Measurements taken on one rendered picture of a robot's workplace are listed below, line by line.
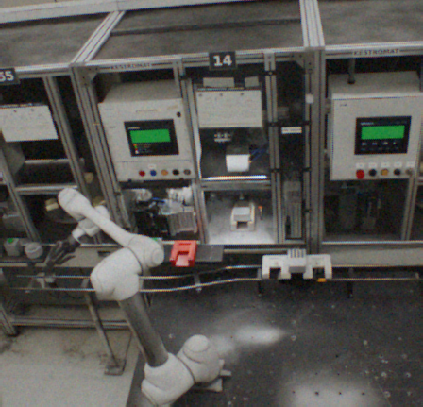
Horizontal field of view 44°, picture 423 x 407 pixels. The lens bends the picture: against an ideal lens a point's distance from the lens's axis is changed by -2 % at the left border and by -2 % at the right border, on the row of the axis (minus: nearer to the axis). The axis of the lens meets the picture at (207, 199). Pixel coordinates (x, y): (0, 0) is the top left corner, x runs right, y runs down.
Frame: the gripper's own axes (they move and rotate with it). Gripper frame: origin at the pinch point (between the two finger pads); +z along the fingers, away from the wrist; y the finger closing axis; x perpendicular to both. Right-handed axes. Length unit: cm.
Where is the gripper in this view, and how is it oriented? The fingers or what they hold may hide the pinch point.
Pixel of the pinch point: (47, 265)
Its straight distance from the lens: 283.4
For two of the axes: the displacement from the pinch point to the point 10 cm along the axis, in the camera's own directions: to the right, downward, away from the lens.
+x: 3.4, 2.0, -9.2
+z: -7.1, 6.9, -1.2
